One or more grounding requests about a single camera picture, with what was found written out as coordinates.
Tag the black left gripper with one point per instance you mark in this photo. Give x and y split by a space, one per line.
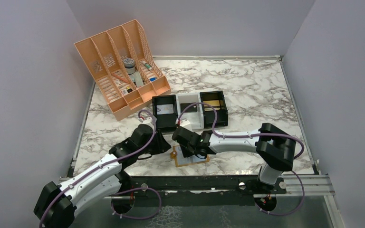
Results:
159 143

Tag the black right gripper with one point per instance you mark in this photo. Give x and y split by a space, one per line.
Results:
188 151

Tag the light blue card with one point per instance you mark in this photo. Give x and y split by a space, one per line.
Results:
198 158

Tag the tan leather card holder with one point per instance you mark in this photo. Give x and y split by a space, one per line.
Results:
179 159

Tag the white silver card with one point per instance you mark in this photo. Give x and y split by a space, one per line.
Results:
165 109

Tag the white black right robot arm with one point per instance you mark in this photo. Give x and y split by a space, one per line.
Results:
275 147

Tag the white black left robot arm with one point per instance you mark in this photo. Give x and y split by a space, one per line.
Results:
59 204

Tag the black credit card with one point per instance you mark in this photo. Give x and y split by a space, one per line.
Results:
191 109

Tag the gold credit card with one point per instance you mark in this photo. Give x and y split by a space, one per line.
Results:
216 104

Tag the black left tray bin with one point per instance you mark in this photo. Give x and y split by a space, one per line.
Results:
166 123

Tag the black tray bin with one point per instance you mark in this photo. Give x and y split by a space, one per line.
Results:
209 113
166 123

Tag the black right tray bin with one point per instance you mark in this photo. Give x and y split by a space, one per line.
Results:
209 113

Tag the grey round jar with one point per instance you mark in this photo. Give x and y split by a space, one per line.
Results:
129 65

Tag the peach plastic desk organizer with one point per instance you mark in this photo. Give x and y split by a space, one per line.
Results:
103 55

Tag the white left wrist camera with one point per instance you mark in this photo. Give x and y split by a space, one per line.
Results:
150 121

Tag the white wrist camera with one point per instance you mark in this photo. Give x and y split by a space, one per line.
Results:
150 121
185 123

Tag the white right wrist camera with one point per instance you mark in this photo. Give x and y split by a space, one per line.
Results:
185 123

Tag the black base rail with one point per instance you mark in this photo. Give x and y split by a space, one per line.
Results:
186 191

